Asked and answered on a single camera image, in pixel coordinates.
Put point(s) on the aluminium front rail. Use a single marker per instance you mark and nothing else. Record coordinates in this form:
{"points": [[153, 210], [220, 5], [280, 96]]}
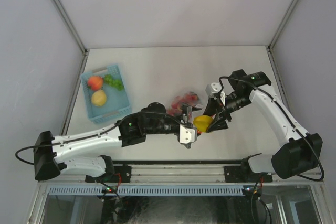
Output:
{"points": [[145, 172]]}

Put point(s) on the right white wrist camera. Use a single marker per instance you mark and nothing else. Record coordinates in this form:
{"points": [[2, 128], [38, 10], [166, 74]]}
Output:
{"points": [[215, 90]]}

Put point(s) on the light blue slotted cable duct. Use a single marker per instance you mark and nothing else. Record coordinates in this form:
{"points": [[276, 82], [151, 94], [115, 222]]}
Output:
{"points": [[148, 190]]}

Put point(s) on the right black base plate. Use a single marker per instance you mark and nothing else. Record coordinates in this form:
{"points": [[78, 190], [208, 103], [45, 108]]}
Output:
{"points": [[236, 174]]}

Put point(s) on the light blue plastic basket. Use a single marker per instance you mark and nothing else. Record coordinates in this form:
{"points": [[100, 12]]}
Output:
{"points": [[118, 103]]}

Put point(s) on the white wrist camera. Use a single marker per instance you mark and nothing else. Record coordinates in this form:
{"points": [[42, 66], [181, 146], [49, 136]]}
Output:
{"points": [[215, 90], [187, 135]]}

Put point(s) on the yellow fake lemon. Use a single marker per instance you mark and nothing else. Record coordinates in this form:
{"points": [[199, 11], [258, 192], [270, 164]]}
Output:
{"points": [[202, 122]]}

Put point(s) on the clear zip top bag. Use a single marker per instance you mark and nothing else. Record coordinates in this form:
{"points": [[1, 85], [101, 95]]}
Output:
{"points": [[194, 113]]}

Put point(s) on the red fake strawberries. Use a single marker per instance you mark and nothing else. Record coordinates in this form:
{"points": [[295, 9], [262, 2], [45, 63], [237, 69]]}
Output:
{"points": [[187, 99]]}

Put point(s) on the green fake grape bunch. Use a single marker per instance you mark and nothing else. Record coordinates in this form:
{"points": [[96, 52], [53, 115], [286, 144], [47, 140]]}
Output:
{"points": [[111, 81]]}

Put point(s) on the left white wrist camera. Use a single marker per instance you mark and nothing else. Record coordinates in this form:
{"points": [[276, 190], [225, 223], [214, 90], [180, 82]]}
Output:
{"points": [[187, 135]]}

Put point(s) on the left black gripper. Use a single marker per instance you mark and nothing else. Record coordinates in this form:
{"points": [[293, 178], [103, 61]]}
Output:
{"points": [[186, 110]]}

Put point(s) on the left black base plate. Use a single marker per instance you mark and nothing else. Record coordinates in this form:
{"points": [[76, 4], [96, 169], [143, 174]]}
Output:
{"points": [[122, 174]]}

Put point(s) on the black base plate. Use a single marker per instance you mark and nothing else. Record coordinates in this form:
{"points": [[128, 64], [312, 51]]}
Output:
{"points": [[122, 174], [236, 174]]}

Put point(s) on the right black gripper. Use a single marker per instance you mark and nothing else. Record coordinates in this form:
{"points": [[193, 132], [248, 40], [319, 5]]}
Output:
{"points": [[218, 123]]}

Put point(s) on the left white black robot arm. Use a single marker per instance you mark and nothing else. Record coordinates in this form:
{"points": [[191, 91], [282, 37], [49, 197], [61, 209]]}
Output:
{"points": [[67, 154]]}

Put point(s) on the yellow fake pear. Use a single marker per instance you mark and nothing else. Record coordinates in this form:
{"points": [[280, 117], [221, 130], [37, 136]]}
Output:
{"points": [[99, 98]]}

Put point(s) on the orange fake peach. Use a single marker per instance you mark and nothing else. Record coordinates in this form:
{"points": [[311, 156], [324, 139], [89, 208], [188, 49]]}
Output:
{"points": [[95, 83]]}

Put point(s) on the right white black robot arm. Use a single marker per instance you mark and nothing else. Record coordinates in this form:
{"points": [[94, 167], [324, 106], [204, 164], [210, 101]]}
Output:
{"points": [[299, 150]]}

